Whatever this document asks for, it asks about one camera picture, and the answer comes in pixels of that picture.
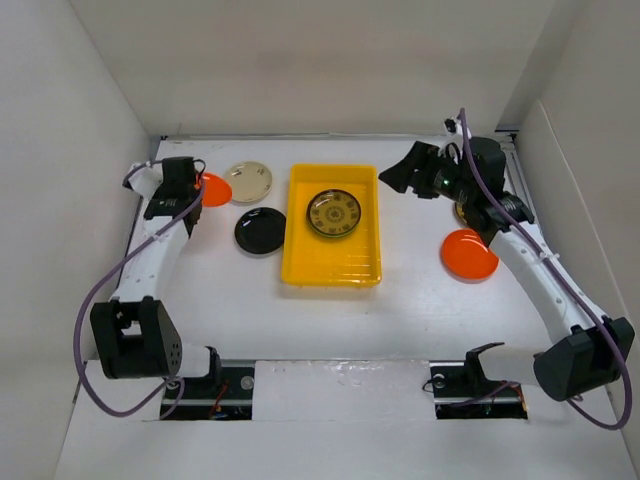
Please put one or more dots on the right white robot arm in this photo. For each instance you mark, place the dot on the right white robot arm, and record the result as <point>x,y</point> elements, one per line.
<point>588,348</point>

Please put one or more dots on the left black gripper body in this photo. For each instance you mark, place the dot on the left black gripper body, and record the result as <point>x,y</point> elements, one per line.
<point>158,194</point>

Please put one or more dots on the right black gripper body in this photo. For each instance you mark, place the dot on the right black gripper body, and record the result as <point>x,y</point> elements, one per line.
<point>450,183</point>

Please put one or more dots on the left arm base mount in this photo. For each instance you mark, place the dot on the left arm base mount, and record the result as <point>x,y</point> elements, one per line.
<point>230,400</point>

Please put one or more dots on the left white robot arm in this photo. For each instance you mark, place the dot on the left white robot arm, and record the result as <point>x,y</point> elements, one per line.
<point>134,334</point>

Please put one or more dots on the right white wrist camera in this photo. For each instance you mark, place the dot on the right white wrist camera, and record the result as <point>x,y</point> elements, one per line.
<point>456,132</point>

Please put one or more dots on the beige patterned plate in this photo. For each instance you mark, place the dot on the beige patterned plate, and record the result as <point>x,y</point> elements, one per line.
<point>250,181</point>

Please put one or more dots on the orange plate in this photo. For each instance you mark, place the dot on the orange plate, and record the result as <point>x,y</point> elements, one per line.
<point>465,256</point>
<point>217,192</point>

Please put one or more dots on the black plate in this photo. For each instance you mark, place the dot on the black plate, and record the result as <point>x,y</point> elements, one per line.
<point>260,231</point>

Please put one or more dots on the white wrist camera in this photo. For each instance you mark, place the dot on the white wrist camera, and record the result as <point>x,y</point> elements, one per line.
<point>456,132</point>
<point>143,179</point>

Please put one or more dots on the brown gold patterned plate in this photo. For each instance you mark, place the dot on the brown gold patterned plate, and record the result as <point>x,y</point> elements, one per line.
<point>333,213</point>

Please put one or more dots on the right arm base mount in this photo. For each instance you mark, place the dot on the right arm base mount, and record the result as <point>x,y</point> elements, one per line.
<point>457,397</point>

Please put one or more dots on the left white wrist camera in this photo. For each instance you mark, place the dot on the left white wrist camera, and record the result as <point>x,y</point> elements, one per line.
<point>143,179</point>

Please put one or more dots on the yellow plastic bin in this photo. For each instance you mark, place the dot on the yellow plastic bin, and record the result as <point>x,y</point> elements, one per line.
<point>310,259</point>

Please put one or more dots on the far brown gold plate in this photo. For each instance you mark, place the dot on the far brown gold plate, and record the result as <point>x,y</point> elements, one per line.
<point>460,210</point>

